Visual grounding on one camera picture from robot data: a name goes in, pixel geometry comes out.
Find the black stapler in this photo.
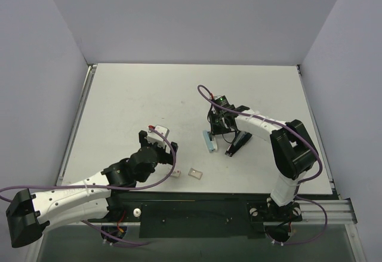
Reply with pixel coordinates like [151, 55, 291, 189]
[225, 131, 252, 157]

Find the light blue white stapler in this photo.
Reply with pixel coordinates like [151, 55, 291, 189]
[202, 130, 218, 153]

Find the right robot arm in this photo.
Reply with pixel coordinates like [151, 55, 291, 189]
[206, 95, 316, 220]

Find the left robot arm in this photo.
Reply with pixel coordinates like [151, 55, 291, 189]
[5, 125, 178, 248]

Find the staple box with red label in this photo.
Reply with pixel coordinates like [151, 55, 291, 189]
[167, 170, 181, 178]

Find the open clear staple box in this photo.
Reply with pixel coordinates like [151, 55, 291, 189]
[188, 168, 203, 180]

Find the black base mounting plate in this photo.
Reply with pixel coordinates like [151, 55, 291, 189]
[92, 192, 302, 238]

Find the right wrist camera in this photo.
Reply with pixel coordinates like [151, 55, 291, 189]
[214, 95, 230, 108]

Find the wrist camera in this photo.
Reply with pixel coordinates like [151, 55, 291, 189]
[214, 95, 230, 108]
[146, 125, 170, 149]

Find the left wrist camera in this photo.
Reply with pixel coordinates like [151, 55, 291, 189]
[146, 125, 170, 149]

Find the aluminium frame rail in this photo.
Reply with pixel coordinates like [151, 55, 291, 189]
[298, 199, 358, 224]

